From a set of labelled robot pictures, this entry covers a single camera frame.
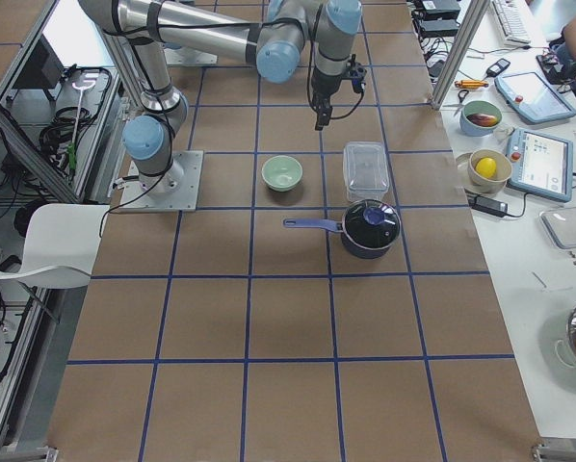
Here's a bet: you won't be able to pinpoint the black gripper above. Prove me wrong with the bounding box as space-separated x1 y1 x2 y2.
311 54 367 131

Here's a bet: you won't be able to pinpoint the green bowl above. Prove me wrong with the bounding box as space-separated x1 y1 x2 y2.
261 155 303 193

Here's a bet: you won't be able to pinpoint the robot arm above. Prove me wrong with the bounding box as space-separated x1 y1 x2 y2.
80 1 366 195

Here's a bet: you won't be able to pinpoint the blue bowl with fruit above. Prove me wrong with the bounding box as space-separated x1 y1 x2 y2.
459 100 502 137

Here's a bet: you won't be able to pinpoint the beige bowl with lemon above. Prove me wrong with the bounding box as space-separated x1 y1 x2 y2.
467 149 512 193

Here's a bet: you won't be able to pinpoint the clear plastic food container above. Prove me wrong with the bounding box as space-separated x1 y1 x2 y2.
343 141 390 202

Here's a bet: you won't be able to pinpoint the dark blue saucepan with lid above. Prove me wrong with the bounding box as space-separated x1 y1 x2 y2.
282 199 401 259

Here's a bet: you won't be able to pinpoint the black scissors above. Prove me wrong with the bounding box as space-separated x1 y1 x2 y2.
455 89 470 115

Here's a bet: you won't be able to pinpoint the black power adapter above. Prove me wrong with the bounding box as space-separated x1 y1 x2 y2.
468 194 508 218

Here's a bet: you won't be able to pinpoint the blue teach pendant far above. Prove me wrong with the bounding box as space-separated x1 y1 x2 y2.
494 72 576 124

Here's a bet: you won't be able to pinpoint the blue teach pendant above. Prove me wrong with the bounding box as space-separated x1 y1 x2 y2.
494 72 576 124
506 128 573 203

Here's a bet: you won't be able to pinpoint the white keyboard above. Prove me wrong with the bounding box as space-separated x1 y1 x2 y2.
490 0 531 45

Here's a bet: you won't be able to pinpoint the blue teach pendant near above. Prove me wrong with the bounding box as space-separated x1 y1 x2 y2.
506 128 573 203

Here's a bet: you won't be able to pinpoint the grey kitchen scale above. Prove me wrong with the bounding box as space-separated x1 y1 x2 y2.
539 207 576 249

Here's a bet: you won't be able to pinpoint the white chair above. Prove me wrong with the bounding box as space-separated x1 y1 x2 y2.
0 203 109 289

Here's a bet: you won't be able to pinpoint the orange handled tool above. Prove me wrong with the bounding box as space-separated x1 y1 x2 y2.
454 79 489 90

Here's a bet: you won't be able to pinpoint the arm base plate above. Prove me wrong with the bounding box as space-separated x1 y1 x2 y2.
119 150 204 213

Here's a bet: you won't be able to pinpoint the aluminium frame post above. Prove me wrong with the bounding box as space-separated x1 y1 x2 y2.
431 0 490 110

